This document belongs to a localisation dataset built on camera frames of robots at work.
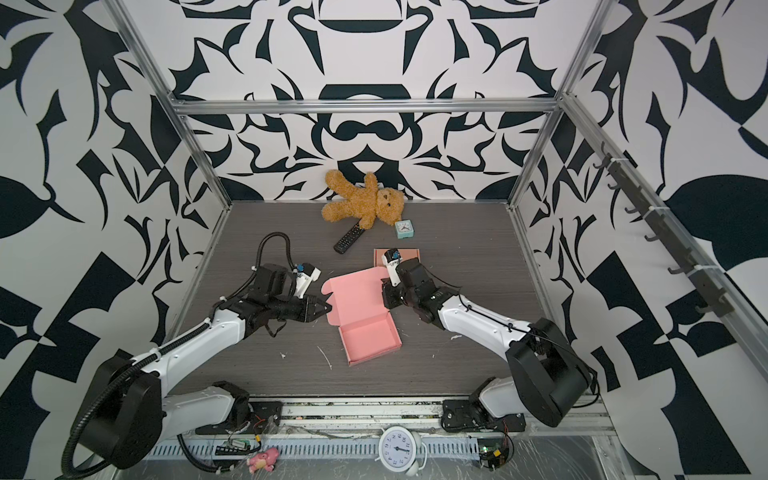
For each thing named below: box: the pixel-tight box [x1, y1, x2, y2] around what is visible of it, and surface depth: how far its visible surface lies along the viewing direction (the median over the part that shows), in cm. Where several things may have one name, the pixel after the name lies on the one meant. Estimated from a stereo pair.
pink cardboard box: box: [321, 266, 403, 366], surface depth 87 cm
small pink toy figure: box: [246, 447, 279, 474], surface depth 69 cm
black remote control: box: [333, 218, 366, 255], surface depth 110 cm
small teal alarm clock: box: [394, 219, 415, 239], surface depth 113 cm
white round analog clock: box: [375, 425, 428, 477], surface depth 70 cm
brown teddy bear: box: [321, 170, 405, 230], surface depth 113 cm
